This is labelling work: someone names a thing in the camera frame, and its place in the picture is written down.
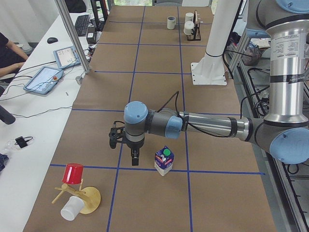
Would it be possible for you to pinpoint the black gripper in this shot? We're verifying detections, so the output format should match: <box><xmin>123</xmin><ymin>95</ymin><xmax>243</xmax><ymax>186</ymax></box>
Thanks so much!
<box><xmin>127</xmin><ymin>139</ymin><xmax>144</xmax><ymax>166</ymax></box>

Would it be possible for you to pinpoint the blue white milk carton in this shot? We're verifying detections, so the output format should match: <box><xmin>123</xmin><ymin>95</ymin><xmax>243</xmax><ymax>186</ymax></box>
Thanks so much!
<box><xmin>154</xmin><ymin>146</ymin><xmax>174</xmax><ymax>176</ymax></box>

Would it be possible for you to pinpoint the white grey-lined mug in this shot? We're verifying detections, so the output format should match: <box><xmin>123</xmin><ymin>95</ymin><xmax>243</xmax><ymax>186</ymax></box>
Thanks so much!
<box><xmin>167</xmin><ymin>16</ymin><xmax>176</xmax><ymax>30</ymax></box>

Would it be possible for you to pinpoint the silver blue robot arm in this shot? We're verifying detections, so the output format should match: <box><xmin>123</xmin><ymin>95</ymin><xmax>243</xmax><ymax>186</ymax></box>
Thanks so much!
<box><xmin>123</xmin><ymin>0</ymin><xmax>309</xmax><ymax>165</ymax></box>

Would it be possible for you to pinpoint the wooden cup tree stand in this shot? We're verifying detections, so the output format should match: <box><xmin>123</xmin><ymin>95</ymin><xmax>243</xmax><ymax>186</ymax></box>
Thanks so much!
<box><xmin>52</xmin><ymin>179</ymin><xmax>101</xmax><ymax>214</ymax></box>

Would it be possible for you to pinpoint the red plastic cup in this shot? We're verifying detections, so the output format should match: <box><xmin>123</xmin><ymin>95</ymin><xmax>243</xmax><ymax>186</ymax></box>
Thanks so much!
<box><xmin>62</xmin><ymin>163</ymin><xmax>84</xmax><ymax>185</ymax></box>

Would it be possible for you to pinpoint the white plastic cup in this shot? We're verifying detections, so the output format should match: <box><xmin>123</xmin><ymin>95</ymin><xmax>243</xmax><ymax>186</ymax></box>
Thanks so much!
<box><xmin>60</xmin><ymin>196</ymin><xmax>84</xmax><ymax>221</ymax></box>

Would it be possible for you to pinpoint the small metal cylinder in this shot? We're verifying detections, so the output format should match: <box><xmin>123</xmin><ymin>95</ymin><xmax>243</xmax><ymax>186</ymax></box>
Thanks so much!
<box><xmin>75</xmin><ymin>76</ymin><xmax>83</xmax><ymax>85</ymax></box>

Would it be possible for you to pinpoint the teach pendant tablet far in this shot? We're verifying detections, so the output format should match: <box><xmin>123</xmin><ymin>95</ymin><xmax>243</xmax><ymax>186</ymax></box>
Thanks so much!
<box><xmin>53</xmin><ymin>46</ymin><xmax>81</xmax><ymax>69</ymax></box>

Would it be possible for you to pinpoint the teach pendant tablet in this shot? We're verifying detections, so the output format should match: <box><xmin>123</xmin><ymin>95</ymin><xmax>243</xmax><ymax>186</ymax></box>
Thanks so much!
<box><xmin>53</xmin><ymin>46</ymin><xmax>81</xmax><ymax>69</ymax></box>
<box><xmin>23</xmin><ymin>66</ymin><xmax>64</xmax><ymax>95</ymax></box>

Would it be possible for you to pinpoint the teach pendant tablet near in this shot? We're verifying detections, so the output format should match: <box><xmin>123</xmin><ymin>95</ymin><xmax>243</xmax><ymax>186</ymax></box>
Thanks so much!
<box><xmin>23</xmin><ymin>66</ymin><xmax>64</xmax><ymax>95</ymax></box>

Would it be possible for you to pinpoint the white mug on rack near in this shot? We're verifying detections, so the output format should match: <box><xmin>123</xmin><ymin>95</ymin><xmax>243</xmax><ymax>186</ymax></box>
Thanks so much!
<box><xmin>183</xmin><ymin>21</ymin><xmax>195</xmax><ymax>35</ymax></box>

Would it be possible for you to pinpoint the white mug on rack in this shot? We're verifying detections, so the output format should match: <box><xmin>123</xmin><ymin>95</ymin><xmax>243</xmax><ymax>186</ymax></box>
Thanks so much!
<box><xmin>185</xmin><ymin>12</ymin><xmax>195</xmax><ymax>22</ymax></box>
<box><xmin>183</xmin><ymin>21</ymin><xmax>195</xmax><ymax>35</ymax></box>

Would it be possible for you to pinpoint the black keyboard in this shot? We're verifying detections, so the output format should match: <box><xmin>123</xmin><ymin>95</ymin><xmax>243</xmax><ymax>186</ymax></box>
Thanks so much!
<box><xmin>74</xmin><ymin>14</ymin><xmax>90</xmax><ymax>36</ymax></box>

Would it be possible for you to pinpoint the black computer mouse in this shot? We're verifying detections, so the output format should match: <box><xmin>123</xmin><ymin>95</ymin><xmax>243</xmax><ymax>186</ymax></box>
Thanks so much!
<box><xmin>47</xmin><ymin>37</ymin><xmax>58</xmax><ymax>44</ymax></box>

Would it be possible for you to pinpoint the white mug on rack far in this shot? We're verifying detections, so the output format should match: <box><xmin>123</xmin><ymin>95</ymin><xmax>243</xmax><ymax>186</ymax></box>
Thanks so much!
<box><xmin>185</xmin><ymin>12</ymin><xmax>195</xmax><ymax>22</ymax></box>

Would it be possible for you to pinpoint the seated person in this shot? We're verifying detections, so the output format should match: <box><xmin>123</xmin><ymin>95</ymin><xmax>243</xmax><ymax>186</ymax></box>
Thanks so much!
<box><xmin>0</xmin><ymin>33</ymin><xmax>28</xmax><ymax>77</ymax></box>

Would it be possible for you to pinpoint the white camera pole base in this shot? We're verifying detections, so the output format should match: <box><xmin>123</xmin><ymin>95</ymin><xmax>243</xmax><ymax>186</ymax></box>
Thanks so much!
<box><xmin>190</xmin><ymin>0</ymin><xmax>243</xmax><ymax>86</ymax></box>

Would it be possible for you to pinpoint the black wire mug rack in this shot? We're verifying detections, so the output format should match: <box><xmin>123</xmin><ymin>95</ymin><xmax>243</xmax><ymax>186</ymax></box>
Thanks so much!
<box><xmin>186</xmin><ymin>10</ymin><xmax>201</xmax><ymax>41</ymax></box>

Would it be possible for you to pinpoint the aluminium frame post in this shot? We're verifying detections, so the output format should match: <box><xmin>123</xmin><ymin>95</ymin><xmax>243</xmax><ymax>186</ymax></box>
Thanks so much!
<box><xmin>55</xmin><ymin>0</ymin><xmax>90</xmax><ymax>74</ymax></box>

